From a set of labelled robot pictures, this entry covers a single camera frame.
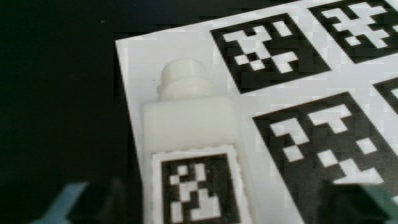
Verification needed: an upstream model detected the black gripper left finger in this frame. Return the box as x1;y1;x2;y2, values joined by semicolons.
33;178;142;224

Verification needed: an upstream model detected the white sheet with AprilTags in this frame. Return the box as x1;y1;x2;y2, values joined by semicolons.
115;0;398;224

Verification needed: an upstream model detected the white table leg centre left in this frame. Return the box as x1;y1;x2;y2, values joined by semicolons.
142;59;259;224

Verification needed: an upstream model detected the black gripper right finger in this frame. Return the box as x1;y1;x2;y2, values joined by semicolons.
316;182;398;224

